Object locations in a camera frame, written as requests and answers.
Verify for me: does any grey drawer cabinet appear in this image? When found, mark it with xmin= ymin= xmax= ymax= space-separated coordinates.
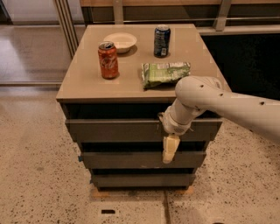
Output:
xmin=57 ymin=24 xmax=221 ymax=179

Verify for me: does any white bowl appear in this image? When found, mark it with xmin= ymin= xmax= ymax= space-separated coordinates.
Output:
xmin=104 ymin=32 xmax=137 ymax=53

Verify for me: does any grey bottom drawer front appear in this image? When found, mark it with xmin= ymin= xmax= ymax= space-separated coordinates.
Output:
xmin=92 ymin=173 xmax=195 ymax=188

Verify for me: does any green chip bag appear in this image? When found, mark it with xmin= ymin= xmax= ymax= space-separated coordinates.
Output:
xmin=141 ymin=62 xmax=191 ymax=89

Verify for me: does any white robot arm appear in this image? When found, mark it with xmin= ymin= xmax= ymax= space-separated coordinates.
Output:
xmin=160 ymin=76 xmax=280 ymax=164

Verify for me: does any grey drawer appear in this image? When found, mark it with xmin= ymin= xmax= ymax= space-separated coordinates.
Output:
xmin=92 ymin=173 xmax=195 ymax=188
xmin=79 ymin=151 xmax=206 ymax=169
xmin=66 ymin=118 xmax=222 ymax=143

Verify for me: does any grey middle drawer front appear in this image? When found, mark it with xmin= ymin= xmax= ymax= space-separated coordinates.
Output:
xmin=79 ymin=151 xmax=206 ymax=169

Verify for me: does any wooden base board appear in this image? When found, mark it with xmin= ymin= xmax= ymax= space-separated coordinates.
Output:
xmin=90 ymin=185 xmax=194 ymax=199

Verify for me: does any grey top drawer front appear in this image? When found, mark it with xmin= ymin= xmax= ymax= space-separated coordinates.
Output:
xmin=66 ymin=118 xmax=222 ymax=143

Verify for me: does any dark blue soda can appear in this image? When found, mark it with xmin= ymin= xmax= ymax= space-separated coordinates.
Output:
xmin=154 ymin=24 xmax=171 ymax=58

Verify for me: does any red soda can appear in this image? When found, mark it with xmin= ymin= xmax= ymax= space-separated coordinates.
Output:
xmin=98 ymin=41 xmax=119 ymax=80

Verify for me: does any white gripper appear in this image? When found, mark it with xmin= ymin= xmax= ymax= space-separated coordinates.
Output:
xmin=157 ymin=112 xmax=191 ymax=164

